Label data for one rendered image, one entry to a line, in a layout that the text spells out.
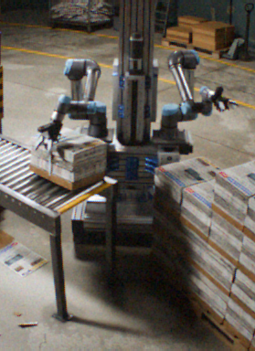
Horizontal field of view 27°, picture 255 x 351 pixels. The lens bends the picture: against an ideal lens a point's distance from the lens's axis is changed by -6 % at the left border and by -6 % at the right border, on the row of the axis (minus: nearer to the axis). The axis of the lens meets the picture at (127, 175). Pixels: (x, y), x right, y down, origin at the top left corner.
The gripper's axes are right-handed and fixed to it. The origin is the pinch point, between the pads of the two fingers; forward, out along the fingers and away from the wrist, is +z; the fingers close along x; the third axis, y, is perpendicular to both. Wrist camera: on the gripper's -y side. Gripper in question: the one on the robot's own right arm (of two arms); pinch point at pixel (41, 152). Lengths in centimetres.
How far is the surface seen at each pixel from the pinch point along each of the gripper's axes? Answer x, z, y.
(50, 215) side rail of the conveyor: -24.5, 29.8, -1.9
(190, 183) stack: -64, -14, 60
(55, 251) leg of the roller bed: -26, 50, 10
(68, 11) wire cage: 556, -282, 508
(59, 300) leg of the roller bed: -26, 82, 32
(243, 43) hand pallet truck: 185, -302, 574
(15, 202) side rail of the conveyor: 4.5, 32.8, -1.5
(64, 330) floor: -34, 101, 36
